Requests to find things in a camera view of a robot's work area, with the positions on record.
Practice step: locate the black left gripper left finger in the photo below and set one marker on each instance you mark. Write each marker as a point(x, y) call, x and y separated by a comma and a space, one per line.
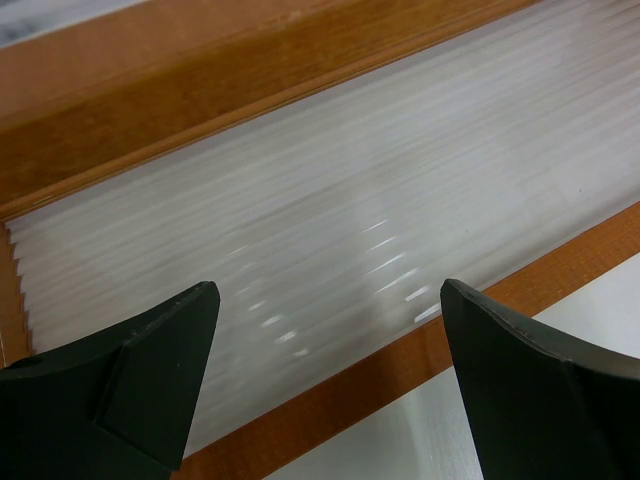
point(117, 404)

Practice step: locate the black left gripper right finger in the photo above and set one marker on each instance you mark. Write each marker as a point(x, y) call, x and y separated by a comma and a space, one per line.
point(541, 403)

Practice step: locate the wooden shelf rack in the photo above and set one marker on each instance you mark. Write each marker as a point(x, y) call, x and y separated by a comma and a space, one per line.
point(327, 164)

